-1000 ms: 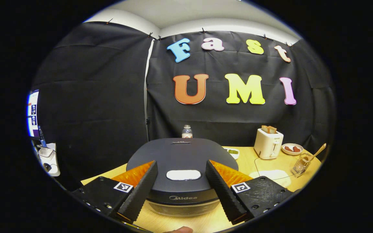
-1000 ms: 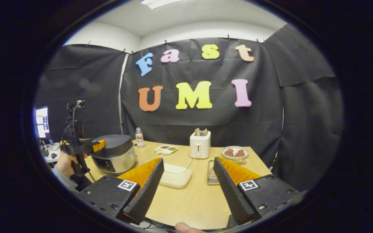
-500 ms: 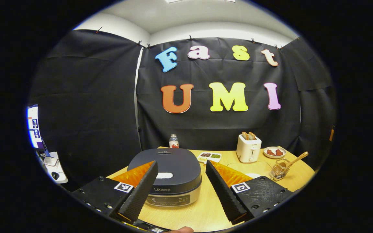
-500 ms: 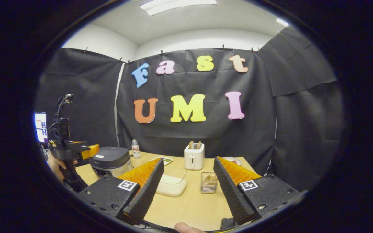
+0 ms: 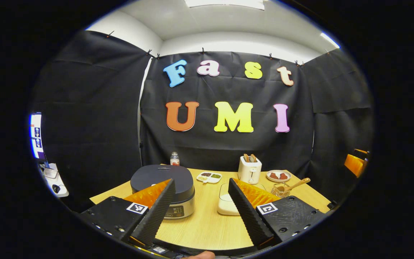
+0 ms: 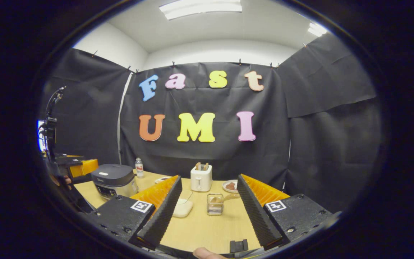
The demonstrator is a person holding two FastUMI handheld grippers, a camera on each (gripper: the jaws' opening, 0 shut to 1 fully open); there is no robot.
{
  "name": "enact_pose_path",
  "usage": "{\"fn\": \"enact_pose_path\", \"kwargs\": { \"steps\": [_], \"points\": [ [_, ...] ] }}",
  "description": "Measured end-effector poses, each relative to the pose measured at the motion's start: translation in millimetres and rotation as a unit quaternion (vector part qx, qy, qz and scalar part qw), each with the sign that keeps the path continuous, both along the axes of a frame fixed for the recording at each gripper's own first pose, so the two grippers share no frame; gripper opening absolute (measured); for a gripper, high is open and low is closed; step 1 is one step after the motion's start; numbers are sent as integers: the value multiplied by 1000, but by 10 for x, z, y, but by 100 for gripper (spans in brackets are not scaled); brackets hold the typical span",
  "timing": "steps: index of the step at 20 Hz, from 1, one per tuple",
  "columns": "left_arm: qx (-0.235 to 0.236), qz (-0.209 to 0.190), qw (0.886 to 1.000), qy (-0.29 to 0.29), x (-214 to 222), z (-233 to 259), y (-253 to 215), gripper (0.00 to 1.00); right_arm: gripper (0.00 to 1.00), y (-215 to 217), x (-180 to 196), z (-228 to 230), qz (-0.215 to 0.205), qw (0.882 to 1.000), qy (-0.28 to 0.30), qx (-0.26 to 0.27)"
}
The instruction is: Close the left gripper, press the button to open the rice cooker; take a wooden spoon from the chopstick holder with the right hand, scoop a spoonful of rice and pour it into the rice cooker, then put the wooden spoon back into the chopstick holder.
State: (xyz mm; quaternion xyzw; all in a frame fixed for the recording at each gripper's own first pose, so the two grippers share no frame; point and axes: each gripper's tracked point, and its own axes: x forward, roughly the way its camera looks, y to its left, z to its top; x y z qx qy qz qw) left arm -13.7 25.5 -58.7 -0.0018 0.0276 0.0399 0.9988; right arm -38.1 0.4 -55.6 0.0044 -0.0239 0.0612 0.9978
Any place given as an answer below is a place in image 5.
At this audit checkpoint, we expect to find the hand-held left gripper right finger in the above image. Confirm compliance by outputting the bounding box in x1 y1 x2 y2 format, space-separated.
227 178 328 249

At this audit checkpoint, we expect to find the clear box of white rice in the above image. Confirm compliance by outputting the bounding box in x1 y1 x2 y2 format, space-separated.
217 182 267 216

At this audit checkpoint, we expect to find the computer monitor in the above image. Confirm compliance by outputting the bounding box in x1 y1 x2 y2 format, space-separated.
29 113 45 160

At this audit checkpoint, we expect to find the white round plate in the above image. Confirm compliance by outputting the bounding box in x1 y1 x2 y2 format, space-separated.
266 169 292 183

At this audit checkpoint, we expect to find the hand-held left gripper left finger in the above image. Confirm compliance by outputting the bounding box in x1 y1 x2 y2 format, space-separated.
79 179 177 247

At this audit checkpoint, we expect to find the wooden spoon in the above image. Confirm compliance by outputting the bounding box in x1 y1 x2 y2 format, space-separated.
277 177 311 195

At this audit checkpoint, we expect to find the large ceiling light panel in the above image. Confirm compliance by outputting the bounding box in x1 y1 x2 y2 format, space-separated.
184 0 265 10

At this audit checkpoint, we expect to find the white divided sauce dish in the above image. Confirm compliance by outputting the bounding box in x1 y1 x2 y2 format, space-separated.
196 171 222 184

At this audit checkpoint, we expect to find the small ceiling light panel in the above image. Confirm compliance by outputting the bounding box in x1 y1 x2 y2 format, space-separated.
320 32 341 49

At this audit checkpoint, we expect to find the white side desk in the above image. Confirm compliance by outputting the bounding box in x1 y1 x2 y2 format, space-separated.
40 162 70 198

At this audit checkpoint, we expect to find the dark grey rice cooker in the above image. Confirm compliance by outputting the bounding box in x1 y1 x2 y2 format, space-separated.
130 164 196 220

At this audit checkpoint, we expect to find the white toaster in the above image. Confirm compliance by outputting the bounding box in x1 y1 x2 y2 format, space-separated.
238 155 263 185

